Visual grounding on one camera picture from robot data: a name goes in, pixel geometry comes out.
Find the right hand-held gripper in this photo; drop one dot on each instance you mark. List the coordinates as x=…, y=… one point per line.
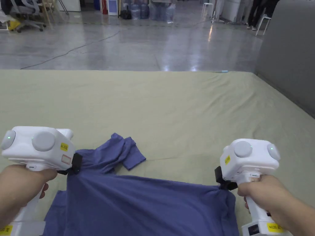
x=246, y=157

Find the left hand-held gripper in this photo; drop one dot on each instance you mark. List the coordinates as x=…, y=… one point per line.
x=37, y=143

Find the blue shirt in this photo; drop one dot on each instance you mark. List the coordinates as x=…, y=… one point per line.
x=137, y=204

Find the person's left forearm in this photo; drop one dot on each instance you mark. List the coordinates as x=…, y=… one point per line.
x=3, y=194

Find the person's right forearm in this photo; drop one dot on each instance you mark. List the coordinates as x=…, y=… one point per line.
x=300, y=216

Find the person's right hand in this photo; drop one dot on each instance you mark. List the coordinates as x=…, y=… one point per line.
x=265, y=194

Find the person's left hand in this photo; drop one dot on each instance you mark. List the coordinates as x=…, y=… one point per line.
x=27, y=183

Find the bed with pale green sheet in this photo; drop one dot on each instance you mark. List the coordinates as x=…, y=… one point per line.
x=157, y=105

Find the yellow container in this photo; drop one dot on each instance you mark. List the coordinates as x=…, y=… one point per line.
x=14, y=25

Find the white cabinet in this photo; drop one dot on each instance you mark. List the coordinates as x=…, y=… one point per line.
x=72, y=5

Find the black bag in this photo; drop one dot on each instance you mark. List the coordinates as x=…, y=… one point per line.
x=126, y=13

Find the group of water bottles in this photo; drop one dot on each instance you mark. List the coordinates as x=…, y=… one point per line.
x=153, y=12

